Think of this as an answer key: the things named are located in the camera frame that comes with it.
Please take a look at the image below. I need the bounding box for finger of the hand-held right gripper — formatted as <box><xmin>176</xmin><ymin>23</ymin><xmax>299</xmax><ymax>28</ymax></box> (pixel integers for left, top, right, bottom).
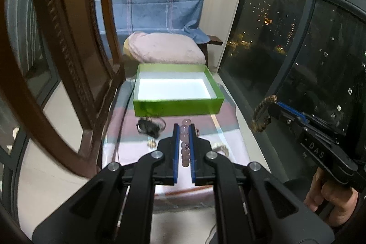
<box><xmin>268</xmin><ymin>106</ymin><xmax>301</xmax><ymax>134</ymax></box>
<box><xmin>276</xmin><ymin>101</ymin><xmax>310</xmax><ymax>122</ymax></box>

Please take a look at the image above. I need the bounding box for dark bracelet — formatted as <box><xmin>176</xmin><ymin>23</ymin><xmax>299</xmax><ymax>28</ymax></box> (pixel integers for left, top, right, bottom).
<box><xmin>137</xmin><ymin>118</ymin><xmax>161</xmax><ymax>138</ymax></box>

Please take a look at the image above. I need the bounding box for white bead bracelet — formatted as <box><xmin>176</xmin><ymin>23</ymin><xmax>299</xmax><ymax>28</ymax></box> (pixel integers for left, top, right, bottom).
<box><xmin>213</xmin><ymin>143</ymin><xmax>231</xmax><ymax>156</ymax></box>

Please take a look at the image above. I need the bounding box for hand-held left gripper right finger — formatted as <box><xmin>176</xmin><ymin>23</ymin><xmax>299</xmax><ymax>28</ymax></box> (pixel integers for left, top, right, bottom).
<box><xmin>188</xmin><ymin>123</ymin><xmax>335</xmax><ymax>244</ymax></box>

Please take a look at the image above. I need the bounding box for wooden armchair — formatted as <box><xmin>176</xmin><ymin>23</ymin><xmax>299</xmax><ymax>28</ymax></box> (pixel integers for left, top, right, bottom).
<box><xmin>197</xmin><ymin>35</ymin><xmax>224</xmax><ymax>66</ymax></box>

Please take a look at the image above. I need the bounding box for pink bead bracelet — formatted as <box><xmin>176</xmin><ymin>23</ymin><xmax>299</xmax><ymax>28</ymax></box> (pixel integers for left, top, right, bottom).
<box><xmin>179</xmin><ymin>118</ymin><xmax>192</xmax><ymax>168</ymax></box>

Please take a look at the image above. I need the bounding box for brown bead bracelet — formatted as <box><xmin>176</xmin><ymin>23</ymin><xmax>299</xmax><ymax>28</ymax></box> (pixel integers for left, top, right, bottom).
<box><xmin>252</xmin><ymin>94</ymin><xmax>278</xmax><ymax>133</ymax></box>

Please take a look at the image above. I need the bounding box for dark window frame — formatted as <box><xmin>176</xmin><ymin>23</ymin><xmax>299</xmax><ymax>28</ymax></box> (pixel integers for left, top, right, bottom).
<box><xmin>220</xmin><ymin>0</ymin><xmax>366</xmax><ymax>153</ymax></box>

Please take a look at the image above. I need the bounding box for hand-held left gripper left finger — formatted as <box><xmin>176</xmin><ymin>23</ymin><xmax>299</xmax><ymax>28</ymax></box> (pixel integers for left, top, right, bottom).
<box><xmin>31</xmin><ymin>123</ymin><xmax>180</xmax><ymax>244</ymax></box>

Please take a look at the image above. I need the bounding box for silver bangle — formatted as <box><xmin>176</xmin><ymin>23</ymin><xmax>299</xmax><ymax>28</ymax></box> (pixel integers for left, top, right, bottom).
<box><xmin>154</xmin><ymin>117</ymin><xmax>167</xmax><ymax>134</ymax></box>

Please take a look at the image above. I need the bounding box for pink cushion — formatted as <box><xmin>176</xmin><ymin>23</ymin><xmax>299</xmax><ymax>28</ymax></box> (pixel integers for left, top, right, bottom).
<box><xmin>123</xmin><ymin>32</ymin><xmax>207</xmax><ymax>65</ymax></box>

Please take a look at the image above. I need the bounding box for person's right hand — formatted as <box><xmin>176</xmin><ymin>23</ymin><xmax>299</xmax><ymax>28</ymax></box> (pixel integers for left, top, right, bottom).
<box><xmin>304</xmin><ymin>168</ymin><xmax>360</xmax><ymax>228</ymax></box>

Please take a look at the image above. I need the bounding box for green cardboard box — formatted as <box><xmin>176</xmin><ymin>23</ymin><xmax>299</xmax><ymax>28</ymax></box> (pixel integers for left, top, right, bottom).
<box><xmin>133</xmin><ymin>63</ymin><xmax>225</xmax><ymax>116</ymax></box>

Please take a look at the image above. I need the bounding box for pink striped mat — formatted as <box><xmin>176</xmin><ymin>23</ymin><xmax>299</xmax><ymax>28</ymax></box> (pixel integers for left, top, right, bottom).
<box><xmin>101</xmin><ymin>80</ymin><xmax>272</xmax><ymax>206</ymax></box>

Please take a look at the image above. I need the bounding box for carved wooden chair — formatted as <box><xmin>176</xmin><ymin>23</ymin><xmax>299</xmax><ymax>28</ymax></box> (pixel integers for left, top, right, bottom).
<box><xmin>0</xmin><ymin>0</ymin><xmax>127</xmax><ymax>179</ymax></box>

